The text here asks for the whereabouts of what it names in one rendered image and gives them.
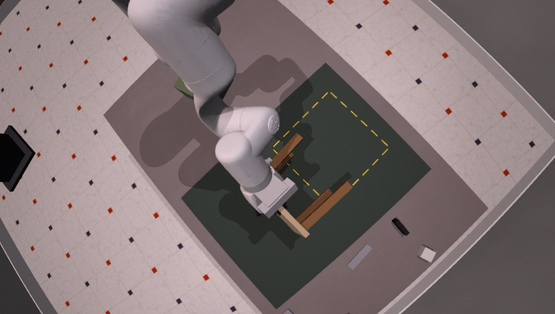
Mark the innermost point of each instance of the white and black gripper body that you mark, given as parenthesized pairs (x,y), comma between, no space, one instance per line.
(251,197)

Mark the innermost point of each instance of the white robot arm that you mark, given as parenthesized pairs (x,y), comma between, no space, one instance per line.
(184,36)

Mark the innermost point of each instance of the pale pink cube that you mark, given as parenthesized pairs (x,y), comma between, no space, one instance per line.
(426,253)

